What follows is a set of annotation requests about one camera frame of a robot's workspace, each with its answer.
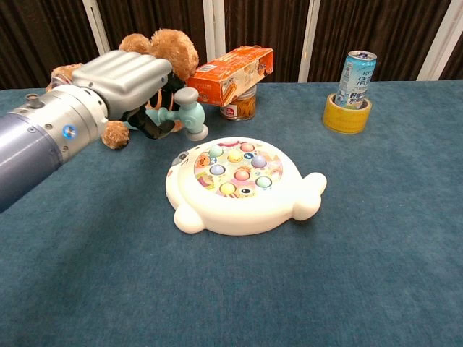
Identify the light blue drink can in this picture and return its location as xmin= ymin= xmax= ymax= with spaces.
xmin=334 ymin=50 xmax=378 ymax=111

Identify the yellow tape roll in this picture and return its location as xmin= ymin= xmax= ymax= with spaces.
xmin=322 ymin=92 xmax=373 ymax=135

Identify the mint green toy hammer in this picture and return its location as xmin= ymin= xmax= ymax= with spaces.
xmin=145 ymin=87 xmax=209 ymax=142

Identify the brown teddy bear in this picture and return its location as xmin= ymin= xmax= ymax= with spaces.
xmin=45 ymin=28 xmax=200 ymax=150

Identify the white whack-a-mole toy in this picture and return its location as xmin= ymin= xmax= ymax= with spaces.
xmin=165 ymin=136 xmax=328 ymax=237

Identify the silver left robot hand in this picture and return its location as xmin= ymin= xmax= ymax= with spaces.
xmin=72 ymin=49 xmax=186 ymax=140

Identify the glass jar with orange fruit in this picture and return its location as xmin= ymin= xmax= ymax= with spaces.
xmin=219 ymin=84 xmax=258 ymax=122

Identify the orange cardboard snack box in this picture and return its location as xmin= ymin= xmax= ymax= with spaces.
xmin=185 ymin=45 xmax=275 ymax=108

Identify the white partition frame post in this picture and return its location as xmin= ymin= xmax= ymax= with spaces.
xmin=297 ymin=0 xmax=322 ymax=84
xmin=202 ymin=0 xmax=227 ymax=63
xmin=416 ymin=0 xmax=463 ymax=82
xmin=82 ymin=0 xmax=113 ymax=57

